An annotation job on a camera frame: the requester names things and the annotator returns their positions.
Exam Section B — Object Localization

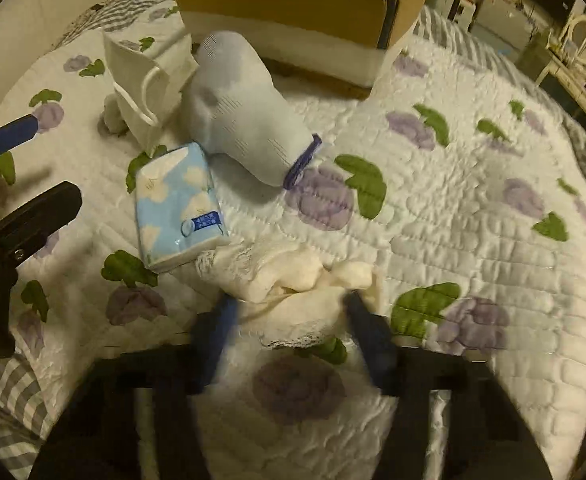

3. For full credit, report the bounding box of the white dressing table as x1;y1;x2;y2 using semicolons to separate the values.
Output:
535;13;586;132

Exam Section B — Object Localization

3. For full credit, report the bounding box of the white lace cloth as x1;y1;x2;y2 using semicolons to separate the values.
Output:
195;240;383;348

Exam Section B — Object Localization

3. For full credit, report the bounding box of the light blue sock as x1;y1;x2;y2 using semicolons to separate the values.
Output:
181;30;321;190

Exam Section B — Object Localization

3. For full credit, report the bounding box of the brown cardboard box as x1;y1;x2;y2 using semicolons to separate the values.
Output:
175;0;425;100

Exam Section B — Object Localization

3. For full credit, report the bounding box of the blue cloud tissue pack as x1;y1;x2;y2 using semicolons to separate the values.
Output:
135;143;230;273

